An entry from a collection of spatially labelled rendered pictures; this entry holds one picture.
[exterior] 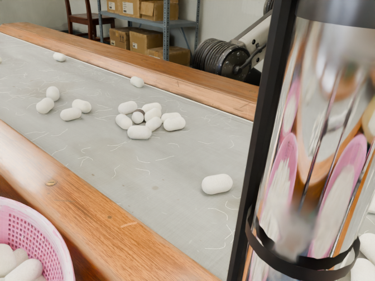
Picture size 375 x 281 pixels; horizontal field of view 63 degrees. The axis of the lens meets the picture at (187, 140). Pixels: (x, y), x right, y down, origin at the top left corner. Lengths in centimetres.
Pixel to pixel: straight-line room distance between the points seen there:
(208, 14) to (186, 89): 248
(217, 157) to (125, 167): 12
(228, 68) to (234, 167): 49
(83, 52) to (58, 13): 438
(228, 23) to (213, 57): 209
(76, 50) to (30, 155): 56
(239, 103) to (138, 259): 37
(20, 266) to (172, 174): 18
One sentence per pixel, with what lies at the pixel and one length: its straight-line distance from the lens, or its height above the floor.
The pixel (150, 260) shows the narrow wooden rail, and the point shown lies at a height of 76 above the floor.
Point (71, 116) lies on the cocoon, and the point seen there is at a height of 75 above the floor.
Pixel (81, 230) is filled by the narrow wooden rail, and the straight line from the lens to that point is 28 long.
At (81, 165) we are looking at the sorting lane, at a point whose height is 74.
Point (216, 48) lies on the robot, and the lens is 86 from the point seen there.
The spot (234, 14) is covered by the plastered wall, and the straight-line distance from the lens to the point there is 289.
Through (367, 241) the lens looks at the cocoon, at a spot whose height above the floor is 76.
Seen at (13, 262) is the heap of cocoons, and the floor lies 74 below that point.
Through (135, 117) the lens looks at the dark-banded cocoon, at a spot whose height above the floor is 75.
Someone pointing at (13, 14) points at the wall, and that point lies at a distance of 503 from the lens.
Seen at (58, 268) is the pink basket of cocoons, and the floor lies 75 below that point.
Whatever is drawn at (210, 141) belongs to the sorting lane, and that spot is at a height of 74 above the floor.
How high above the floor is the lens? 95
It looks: 29 degrees down
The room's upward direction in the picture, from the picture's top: 3 degrees clockwise
